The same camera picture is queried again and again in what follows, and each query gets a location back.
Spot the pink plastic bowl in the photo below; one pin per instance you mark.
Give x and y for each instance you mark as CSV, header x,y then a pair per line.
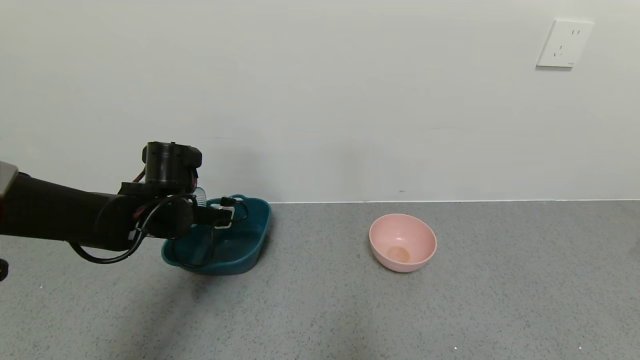
x,y
402,240

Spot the translucent blue ribbed cup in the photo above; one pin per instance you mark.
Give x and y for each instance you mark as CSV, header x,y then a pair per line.
x,y
200,196

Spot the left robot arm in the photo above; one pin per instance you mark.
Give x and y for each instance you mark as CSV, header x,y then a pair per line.
x,y
60,215

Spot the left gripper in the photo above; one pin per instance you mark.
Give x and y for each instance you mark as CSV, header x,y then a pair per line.
x,y
223,215

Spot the teal plastic basin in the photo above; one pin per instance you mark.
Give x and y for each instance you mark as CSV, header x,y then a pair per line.
x,y
240,245

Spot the white wall socket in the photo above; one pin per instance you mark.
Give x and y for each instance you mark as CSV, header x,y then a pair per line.
x,y
564,44

